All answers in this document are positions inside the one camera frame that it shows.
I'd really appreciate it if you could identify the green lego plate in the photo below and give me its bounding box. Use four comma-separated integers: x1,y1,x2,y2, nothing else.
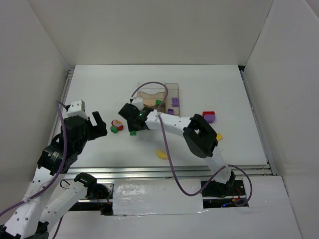
130,130,137,136

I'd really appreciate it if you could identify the small green lego brick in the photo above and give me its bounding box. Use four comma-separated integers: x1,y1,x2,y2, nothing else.
110,125,118,133

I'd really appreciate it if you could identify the purple arch lego brick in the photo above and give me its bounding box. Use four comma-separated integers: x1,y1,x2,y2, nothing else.
167,109,174,115

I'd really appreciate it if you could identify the purple square lego brick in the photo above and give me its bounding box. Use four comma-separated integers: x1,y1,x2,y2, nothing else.
171,97,179,107

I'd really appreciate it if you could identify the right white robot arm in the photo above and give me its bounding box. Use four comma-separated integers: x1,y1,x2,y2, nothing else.
119,103,235,186

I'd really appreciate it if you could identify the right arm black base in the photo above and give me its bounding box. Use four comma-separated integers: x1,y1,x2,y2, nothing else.
201,180,246,201

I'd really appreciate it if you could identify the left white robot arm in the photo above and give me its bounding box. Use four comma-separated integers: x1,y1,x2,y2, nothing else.
0,112,108,239

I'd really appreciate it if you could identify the clear plastic bin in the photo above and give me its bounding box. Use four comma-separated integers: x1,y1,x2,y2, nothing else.
138,81,165,95

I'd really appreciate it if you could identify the yellow curved lego piece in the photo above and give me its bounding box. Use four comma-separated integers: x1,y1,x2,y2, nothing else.
156,150,168,159

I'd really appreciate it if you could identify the white tape covered panel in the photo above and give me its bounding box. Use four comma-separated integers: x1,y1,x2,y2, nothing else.
113,179,204,216

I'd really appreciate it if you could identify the yellow flat lego plate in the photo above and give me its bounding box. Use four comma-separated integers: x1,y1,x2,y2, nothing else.
216,133,223,141

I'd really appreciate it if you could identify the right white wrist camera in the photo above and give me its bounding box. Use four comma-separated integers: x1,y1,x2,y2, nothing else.
130,97,144,110

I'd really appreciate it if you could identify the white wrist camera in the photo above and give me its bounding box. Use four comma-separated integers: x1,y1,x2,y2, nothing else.
130,97,144,110
66,100,88,120

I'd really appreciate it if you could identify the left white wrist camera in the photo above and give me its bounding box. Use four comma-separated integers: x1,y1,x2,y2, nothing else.
66,100,88,120

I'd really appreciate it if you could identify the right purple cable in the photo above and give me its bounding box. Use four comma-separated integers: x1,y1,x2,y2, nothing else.
129,81,253,207

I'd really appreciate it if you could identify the aluminium table frame rail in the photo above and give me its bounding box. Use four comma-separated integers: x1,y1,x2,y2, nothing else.
62,65,274,179

